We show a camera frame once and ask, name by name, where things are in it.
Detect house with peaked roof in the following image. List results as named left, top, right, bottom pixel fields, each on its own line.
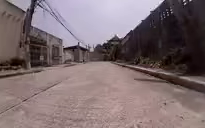
left=102, top=34, right=123, bottom=62

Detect small flat-roofed building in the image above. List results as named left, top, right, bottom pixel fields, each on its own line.
left=63, top=42, right=91, bottom=63

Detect pale concrete road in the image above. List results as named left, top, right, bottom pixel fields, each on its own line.
left=0, top=61, right=205, bottom=128

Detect grey building with gate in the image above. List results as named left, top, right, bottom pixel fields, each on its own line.
left=28, top=26, right=64, bottom=67

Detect strip of weeds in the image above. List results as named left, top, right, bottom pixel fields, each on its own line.
left=132, top=48, right=205, bottom=77

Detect raised concrete kerb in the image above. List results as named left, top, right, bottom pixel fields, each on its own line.
left=112, top=61, right=205, bottom=98

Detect dark utility pole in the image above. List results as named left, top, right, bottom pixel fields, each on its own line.
left=22, top=0, right=38, bottom=70

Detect concrete kerb with verge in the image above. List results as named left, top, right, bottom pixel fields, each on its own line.
left=0, top=62, right=80, bottom=81

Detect low bushes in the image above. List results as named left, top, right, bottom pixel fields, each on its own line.
left=0, top=54, right=25, bottom=73

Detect beige building with balustrade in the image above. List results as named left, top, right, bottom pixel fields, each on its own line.
left=0, top=0, right=27, bottom=64

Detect overhead wires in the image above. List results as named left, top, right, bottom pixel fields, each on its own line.
left=35, top=0, right=92, bottom=48

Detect tall dark wall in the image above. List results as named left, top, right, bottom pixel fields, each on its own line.
left=118, top=0, right=205, bottom=75

